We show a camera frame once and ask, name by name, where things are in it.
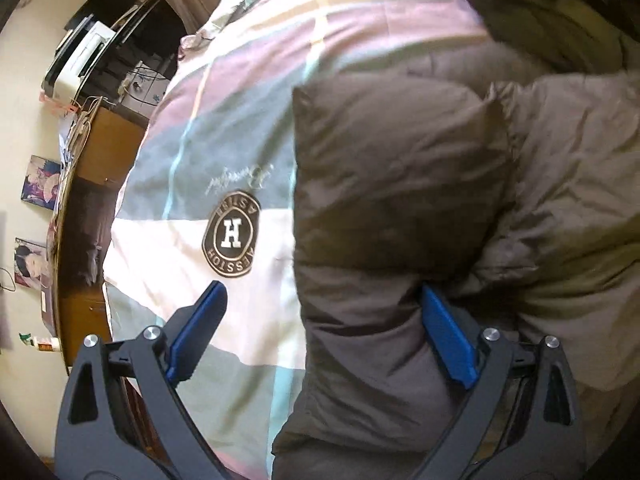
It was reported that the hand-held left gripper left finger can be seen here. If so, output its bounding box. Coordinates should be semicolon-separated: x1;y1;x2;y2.
55;280;236;480

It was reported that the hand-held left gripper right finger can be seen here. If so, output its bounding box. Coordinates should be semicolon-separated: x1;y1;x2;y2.
412;283;587;480

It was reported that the brown puffer jacket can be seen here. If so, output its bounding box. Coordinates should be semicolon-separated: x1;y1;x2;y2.
270;0;640;480

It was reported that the white bottle with green cap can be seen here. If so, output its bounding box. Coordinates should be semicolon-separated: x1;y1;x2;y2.
19;332;62;352

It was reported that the wooden desk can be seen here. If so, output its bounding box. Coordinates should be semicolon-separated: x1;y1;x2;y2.
51;97;151;376

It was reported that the anime picture board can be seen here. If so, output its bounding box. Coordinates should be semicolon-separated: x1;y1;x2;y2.
21;155;63;209
14;238;53;291

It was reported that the plaid bed quilt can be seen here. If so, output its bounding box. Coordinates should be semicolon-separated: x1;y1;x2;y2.
102;0;481;480

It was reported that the white blue patterned box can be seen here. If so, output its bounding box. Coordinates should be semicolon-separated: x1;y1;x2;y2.
120;60;171;111

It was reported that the white printer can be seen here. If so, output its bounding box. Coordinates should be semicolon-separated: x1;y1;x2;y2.
42;21;117;100

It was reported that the black monitor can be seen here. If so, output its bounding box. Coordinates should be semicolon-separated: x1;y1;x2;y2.
107;0;188;81

